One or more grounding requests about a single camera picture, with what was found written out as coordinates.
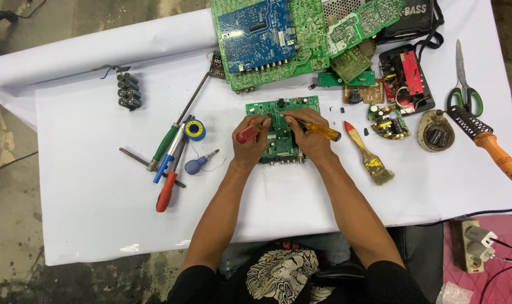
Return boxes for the black speaker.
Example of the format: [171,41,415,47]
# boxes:
[374,0,445,46]

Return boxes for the metal rod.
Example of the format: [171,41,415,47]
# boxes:
[119,147,187,189]

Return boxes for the small green circuit board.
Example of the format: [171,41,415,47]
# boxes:
[245,95,321,165]

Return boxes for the small blue screwdriver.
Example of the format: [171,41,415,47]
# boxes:
[184,149,220,176]

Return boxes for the solder wire spool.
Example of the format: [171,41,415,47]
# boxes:
[184,119,207,142]

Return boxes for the person's black printed shirt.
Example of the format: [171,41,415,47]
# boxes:
[166,248,430,304]

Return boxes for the clear plastic bag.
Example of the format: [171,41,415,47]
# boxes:
[436,281,474,304]

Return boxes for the long red handled screwdriver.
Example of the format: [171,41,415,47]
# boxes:
[156,135,189,213]

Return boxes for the yellow handled screwdriver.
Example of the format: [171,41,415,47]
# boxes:
[273,110,342,142]

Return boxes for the pink quilted cloth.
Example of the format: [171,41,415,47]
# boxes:
[443,214,512,304]

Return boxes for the white power strip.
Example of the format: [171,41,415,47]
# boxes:
[453,220,485,274]

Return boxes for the green handled scissors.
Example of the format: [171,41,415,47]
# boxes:
[446,39,484,117]

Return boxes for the large green circuit board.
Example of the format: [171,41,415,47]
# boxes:
[210,0,331,92]

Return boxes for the narrow green circuit board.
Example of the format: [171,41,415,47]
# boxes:
[317,70,376,88]

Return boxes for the blue circuit board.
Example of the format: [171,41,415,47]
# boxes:
[217,0,298,74]

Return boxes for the olive green circuit board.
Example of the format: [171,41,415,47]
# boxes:
[330,46,373,84]

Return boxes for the soldering iron stand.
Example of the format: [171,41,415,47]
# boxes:
[417,109,456,153]

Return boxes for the round green circuit board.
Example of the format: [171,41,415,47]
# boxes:
[368,103,412,140]

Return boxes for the white table cover sheet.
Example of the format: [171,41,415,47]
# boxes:
[0,0,512,267]

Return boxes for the green white power board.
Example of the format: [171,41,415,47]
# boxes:
[325,0,407,59]

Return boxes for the green handled screwdriver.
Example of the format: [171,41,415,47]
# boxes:
[147,72,210,172]

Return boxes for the white plug adapter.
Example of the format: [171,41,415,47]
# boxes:
[464,225,498,263]

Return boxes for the red tipped paint brush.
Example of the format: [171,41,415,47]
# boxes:
[344,121,395,186]

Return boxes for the black power cable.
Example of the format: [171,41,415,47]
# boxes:
[415,197,512,227]

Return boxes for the orange handled soldering iron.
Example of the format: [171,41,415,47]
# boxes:
[435,106,512,192]

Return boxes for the brown circuit board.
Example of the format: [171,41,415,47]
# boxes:
[343,79,386,105]

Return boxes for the blue desoldering pump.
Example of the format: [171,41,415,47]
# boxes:
[153,115,194,184]

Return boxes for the metal mesh grille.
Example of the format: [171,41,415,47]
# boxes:
[322,0,372,27]

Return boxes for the black battery pack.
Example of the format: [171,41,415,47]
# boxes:
[116,72,143,112]

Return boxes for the person's right hand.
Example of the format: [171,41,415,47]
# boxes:
[283,108,336,163]

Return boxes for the person's left hand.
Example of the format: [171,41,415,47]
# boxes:
[232,114,272,170]

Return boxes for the black device with red board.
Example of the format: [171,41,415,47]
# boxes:
[379,44,436,117]

